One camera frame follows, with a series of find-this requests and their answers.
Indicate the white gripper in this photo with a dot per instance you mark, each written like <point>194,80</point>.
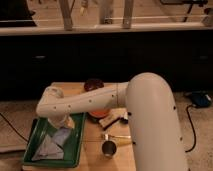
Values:
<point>61,121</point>

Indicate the green plastic tray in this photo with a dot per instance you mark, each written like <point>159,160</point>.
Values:
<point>71,147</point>

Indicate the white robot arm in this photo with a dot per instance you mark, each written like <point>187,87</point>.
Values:
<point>152,114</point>

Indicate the orange bowl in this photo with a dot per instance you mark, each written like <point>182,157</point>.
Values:
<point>99,113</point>

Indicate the grey folded cloth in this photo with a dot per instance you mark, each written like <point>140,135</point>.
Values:
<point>48,149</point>

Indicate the dark brown bowl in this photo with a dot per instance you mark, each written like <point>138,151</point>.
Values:
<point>92,84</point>

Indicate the wooden block with black edge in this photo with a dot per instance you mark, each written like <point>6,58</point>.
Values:
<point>108,121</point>

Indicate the steel measuring cup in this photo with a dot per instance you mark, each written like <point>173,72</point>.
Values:
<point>109,148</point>

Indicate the yellow banana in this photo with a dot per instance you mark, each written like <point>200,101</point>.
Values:
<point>121,143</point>

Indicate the blue black floor device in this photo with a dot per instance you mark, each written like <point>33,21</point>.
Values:
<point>200,99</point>

